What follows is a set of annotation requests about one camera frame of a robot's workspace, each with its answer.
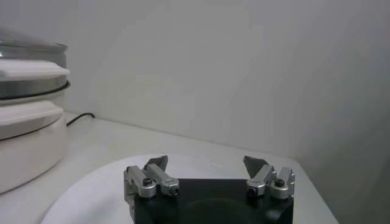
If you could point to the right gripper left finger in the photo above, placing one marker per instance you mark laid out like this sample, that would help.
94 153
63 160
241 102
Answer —
146 185

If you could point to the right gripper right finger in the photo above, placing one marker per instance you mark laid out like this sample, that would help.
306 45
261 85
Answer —
268 182

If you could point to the round glass pot lid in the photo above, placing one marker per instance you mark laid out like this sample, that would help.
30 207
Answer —
24 42

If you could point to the stainless steel steamer basket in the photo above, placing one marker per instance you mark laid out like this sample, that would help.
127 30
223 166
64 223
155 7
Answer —
30 86

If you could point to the large white plate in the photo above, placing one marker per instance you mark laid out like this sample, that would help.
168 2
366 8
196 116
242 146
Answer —
97 194

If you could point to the white electric cooker base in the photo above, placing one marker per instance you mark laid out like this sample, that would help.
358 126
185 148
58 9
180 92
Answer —
27 158

